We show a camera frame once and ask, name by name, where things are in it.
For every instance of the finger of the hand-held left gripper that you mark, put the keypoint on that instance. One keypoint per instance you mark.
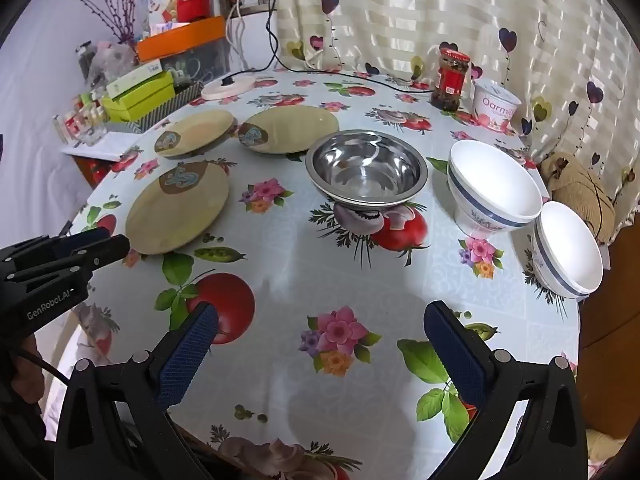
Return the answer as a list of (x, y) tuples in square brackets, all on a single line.
[(105, 252), (75, 242)]

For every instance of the clear plastic bag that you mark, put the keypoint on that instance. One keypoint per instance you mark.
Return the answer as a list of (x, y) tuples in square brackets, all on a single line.
[(112, 62)]

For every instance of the white paper sheet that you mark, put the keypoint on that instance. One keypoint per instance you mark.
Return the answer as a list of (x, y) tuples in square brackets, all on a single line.
[(100, 147)]

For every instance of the white green-edged box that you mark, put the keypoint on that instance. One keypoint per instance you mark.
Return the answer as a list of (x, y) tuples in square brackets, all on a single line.
[(132, 77)]

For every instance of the striped tray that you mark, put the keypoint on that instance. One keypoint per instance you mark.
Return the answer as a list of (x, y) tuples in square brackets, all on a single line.
[(165, 110)]

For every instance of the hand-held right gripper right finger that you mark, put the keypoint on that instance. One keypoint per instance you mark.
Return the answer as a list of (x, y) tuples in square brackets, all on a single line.
[(457, 360)]

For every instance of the stainless steel bowl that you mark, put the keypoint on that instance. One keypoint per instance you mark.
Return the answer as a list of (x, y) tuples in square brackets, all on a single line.
[(365, 170)]

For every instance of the small glass jars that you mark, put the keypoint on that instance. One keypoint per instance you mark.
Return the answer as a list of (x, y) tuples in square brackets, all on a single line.
[(82, 122)]

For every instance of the red-labelled sauce jar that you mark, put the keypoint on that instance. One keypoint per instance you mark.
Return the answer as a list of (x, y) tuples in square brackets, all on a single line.
[(450, 80)]

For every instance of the white yogurt tub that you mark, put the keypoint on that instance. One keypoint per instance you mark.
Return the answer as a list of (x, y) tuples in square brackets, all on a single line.
[(492, 107)]

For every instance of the tan knitted hat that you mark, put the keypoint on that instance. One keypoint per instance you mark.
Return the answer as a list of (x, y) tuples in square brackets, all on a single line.
[(575, 185)]

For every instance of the floral vegetable print tablecloth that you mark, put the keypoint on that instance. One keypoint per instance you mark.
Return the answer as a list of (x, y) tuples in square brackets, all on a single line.
[(300, 260)]

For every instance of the white blue-rimmed bowl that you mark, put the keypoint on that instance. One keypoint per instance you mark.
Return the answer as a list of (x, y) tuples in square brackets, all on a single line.
[(490, 180), (565, 245)]

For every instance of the person's left hand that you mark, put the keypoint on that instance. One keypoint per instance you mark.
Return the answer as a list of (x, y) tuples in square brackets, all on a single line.
[(22, 375)]

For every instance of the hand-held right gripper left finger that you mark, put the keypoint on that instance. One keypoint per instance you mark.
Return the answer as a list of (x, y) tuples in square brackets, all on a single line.
[(187, 360)]

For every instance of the green cardboard box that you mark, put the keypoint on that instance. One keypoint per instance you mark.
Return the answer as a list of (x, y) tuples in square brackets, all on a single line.
[(140, 100)]

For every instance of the cream kettle base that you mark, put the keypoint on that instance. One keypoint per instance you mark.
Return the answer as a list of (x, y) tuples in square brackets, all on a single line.
[(225, 89)]

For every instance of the orange lidded box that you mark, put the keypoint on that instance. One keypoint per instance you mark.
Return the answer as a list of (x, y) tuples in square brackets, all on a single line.
[(180, 37)]

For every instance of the purple decorative branches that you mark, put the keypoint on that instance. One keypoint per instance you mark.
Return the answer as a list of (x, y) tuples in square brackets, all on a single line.
[(122, 25)]

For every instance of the cream heart print curtain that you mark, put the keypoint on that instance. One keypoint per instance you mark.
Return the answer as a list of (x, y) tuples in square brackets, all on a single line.
[(400, 10)]

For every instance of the tan round plate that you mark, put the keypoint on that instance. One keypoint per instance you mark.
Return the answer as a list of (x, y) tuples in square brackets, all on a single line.
[(200, 130), (295, 130), (175, 215)]

